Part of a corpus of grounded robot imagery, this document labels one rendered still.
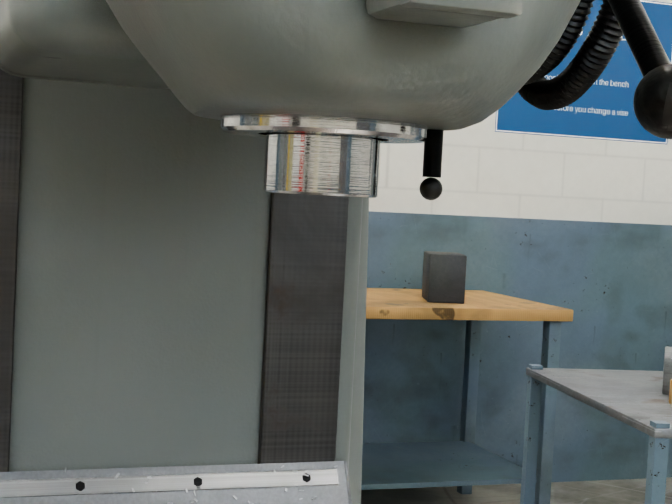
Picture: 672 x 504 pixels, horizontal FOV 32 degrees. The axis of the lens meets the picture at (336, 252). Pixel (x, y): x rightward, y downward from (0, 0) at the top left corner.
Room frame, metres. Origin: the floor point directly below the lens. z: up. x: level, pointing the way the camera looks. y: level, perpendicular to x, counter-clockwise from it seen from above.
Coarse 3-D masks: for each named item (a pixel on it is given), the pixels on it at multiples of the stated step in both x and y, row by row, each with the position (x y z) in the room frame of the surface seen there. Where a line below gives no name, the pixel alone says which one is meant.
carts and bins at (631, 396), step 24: (528, 384) 3.16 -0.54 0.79; (552, 384) 2.97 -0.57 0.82; (576, 384) 2.92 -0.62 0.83; (600, 384) 2.94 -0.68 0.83; (624, 384) 2.96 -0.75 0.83; (648, 384) 2.98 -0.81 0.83; (528, 408) 3.15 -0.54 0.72; (600, 408) 2.66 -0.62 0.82; (624, 408) 2.61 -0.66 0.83; (648, 408) 2.62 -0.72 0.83; (528, 432) 3.14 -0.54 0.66; (648, 432) 2.41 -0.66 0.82; (528, 456) 3.14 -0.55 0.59; (648, 456) 2.42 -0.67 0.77; (528, 480) 3.14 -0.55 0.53; (648, 480) 2.41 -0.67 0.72
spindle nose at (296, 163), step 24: (288, 144) 0.47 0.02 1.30; (312, 144) 0.47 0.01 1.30; (336, 144) 0.47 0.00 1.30; (360, 144) 0.47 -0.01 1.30; (264, 168) 0.49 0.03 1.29; (288, 168) 0.47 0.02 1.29; (312, 168) 0.47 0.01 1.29; (336, 168) 0.47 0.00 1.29; (360, 168) 0.47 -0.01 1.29; (288, 192) 0.47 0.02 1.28; (312, 192) 0.47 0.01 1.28; (336, 192) 0.47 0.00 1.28; (360, 192) 0.47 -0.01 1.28
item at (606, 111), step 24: (600, 0) 5.37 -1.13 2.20; (648, 0) 5.46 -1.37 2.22; (576, 48) 5.34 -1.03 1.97; (624, 48) 5.42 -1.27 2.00; (552, 72) 5.30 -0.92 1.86; (624, 72) 5.42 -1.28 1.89; (600, 96) 5.38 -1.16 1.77; (624, 96) 5.43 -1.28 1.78; (504, 120) 5.22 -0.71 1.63; (528, 120) 5.26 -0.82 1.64; (552, 120) 5.30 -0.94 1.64; (576, 120) 5.34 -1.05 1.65; (600, 120) 5.39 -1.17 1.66; (624, 120) 5.43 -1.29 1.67
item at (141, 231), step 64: (0, 128) 0.80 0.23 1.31; (64, 128) 0.82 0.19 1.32; (128, 128) 0.83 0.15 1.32; (192, 128) 0.85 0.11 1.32; (0, 192) 0.80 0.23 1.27; (64, 192) 0.82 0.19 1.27; (128, 192) 0.83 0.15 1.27; (192, 192) 0.85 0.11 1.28; (256, 192) 0.87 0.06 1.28; (0, 256) 0.80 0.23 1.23; (64, 256) 0.82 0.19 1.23; (128, 256) 0.83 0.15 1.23; (192, 256) 0.85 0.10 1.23; (256, 256) 0.87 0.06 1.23; (320, 256) 0.88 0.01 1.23; (0, 320) 0.80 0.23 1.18; (64, 320) 0.82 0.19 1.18; (128, 320) 0.83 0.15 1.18; (192, 320) 0.85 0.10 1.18; (256, 320) 0.87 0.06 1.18; (320, 320) 0.88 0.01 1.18; (0, 384) 0.80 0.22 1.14; (64, 384) 0.82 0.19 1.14; (128, 384) 0.84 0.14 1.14; (192, 384) 0.85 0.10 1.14; (256, 384) 0.87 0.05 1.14; (320, 384) 0.88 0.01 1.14; (0, 448) 0.80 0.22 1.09; (64, 448) 0.82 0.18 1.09; (128, 448) 0.84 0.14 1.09; (192, 448) 0.85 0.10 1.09; (256, 448) 0.87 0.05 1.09; (320, 448) 0.88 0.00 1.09
